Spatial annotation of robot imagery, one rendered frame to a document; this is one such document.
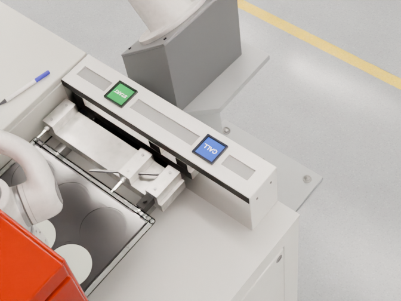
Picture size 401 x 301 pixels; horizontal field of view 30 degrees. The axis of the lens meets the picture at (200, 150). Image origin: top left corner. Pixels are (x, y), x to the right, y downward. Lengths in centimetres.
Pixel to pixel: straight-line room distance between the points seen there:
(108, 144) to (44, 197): 45
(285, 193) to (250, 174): 107
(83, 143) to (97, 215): 21
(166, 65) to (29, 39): 37
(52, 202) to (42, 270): 79
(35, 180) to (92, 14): 202
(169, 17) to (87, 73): 23
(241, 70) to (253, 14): 128
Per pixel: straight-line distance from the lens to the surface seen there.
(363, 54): 302
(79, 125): 179
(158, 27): 175
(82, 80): 176
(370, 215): 261
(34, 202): 132
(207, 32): 175
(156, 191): 161
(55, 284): 54
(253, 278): 163
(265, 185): 156
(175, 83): 175
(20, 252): 54
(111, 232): 159
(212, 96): 185
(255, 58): 192
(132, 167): 166
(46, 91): 177
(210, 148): 159
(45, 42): 186
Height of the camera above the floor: 228
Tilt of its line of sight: 56 degrees down
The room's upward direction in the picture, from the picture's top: 10 degrees counter-clockwise
